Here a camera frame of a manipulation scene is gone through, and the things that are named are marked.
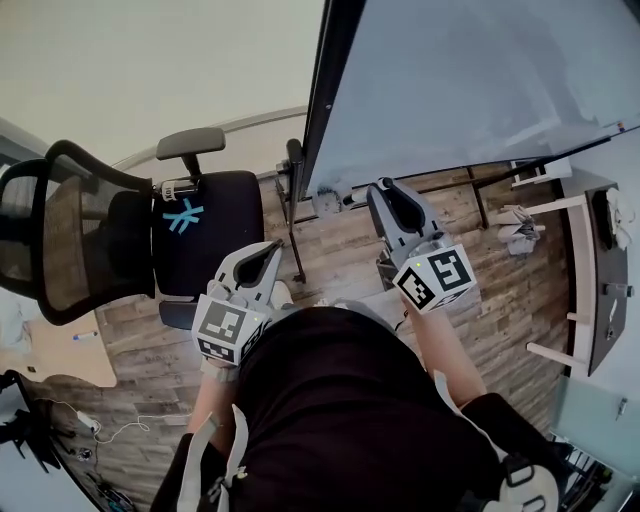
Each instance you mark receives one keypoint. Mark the large whiteboard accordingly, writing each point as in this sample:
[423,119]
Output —
[450,75]

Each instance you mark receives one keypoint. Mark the person's right forearm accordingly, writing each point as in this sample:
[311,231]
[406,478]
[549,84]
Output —
[440,345]

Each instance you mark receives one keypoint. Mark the white cylinder with black cap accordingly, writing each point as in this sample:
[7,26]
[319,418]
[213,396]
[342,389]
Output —
[356,197]

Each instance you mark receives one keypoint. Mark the black mesh office chair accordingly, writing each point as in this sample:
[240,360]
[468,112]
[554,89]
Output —
[220,220]

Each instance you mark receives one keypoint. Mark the frosted glass table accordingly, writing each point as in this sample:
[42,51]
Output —
[595,420]

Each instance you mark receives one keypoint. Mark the light wooden desk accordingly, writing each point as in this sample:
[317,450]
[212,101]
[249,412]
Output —
[75,365]

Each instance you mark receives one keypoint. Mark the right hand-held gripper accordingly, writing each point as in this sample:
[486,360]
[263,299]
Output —
[445,272]

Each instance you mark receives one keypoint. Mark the blue capped marker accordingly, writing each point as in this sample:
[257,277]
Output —
[85,336]

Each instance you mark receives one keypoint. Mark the white crumpled cloth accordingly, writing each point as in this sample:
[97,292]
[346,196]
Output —
[622,215]

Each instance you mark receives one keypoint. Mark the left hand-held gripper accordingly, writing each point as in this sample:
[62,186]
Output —
[220,325]

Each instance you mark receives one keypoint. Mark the person's black shirt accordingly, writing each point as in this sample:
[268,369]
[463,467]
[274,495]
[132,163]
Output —
[350,400]

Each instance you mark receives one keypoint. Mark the small grey metal device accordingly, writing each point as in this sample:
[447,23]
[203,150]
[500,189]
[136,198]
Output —
[617,289]

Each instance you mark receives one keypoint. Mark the white table with dark top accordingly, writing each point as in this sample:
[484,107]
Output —
[597,270]

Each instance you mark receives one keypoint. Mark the person's left forearm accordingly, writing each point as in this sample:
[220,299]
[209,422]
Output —
[205,410]

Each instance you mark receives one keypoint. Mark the grey wristband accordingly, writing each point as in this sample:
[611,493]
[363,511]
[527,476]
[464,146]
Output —
[220,372]

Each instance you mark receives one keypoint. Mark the white black harness pad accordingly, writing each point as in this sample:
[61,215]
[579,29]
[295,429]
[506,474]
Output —
[537,482]

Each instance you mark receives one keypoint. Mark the person's white shoe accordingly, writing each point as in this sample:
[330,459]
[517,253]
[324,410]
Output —
[281,295]

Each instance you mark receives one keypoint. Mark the black pouch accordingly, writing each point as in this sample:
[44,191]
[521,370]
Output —
[600,220]

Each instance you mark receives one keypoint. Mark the black tripod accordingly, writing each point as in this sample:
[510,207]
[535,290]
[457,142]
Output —
[25,430]

